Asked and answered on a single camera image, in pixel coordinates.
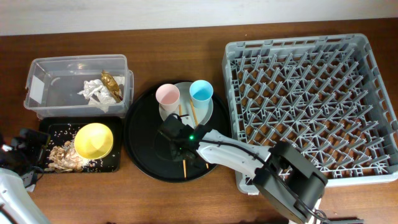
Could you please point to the pink cup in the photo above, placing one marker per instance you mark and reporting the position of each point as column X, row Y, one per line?
column 168, row 96

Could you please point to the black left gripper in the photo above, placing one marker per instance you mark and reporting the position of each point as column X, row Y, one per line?
column 34, row 140

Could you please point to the round black tray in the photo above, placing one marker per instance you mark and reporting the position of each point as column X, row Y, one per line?
column 142, row 139

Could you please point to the grey plate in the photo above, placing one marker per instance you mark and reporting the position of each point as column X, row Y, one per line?
column 203, row 114

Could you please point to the black rectangular tray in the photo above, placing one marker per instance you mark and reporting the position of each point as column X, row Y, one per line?
column 64, row 129

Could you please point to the gold foil wrapper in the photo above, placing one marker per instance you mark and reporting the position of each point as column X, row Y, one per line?
column 110, row 83

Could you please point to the yellow bowl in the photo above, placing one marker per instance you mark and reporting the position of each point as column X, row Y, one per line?
column 94, row 141

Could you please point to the white napkin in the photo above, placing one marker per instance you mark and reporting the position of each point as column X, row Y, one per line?
column 97, row 94

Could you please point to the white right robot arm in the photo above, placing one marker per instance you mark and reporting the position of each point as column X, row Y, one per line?
column 280, row 173

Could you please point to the food scraps pile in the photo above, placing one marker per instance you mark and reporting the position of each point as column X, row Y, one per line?
column 65, row 159

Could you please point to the grey dishwasher rack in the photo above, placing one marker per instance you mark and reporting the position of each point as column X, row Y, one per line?
column 324, row 95

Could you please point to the clear plastic bin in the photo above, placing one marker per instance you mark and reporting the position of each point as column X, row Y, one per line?
column 55, row 85

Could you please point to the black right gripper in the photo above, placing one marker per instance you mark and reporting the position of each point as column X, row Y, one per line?
column 175, row 149

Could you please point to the blue cup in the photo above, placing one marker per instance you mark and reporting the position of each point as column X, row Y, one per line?
column 201, row 92

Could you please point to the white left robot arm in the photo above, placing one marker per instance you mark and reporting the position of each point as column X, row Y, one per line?
column 16, row 203

